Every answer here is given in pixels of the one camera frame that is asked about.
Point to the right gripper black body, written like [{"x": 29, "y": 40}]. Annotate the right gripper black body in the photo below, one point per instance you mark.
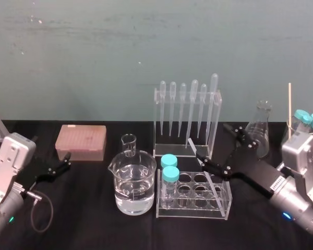
[{"x": 260, "y": 172}]

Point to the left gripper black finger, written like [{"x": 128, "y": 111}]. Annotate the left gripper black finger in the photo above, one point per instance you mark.
[
  {"x": 53, "y": 175},
  {"x": 60, "y": 162}
]

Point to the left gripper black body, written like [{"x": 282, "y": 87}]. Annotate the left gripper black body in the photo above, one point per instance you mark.
[{"x": 32, "y": 169}]

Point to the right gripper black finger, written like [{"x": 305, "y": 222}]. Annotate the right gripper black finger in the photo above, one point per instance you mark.
[
  {"x": 243, "y": 138},
  {"x": 215, "y": 168}
]

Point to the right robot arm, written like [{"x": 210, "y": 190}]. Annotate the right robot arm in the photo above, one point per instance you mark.
[{"x": 300, "y": 182}]

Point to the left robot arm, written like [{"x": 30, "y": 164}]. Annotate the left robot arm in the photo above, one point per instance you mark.
[{"x": 7, "y": 166}]

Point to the glass conical flask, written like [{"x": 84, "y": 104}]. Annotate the glass conical flask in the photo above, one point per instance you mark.
[{"x": 259, "y": 130}]

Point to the pink pipette tip box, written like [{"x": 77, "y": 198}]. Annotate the pink pipette tip box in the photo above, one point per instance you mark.
[{"x": 79, "y": 142}]

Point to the clear acrylic tube rack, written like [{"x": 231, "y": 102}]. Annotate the clear acrylic tube rack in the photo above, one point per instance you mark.
[{"x": 195, "y": 208}]

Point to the clear acrylic pipette rack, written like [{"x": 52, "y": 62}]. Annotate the clear acrylic pipette rack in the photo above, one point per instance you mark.
[{"x": 172, "y": 149}]

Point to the thin wooden stick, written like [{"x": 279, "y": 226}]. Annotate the thin wooden stick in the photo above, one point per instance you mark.
[{"x": 290, "y": 109}]

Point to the black table cloth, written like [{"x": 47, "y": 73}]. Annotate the black table cloth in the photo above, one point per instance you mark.
[{"x": 94, "y": 224}]

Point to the small empty glass beaker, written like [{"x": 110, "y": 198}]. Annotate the small empty glass beaker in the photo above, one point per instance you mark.
[{"x": 129, "y": 145}]

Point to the large glass beaker with water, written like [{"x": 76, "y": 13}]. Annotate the large glass beaker with water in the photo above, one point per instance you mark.
[{"x": 133, "y": 192}]

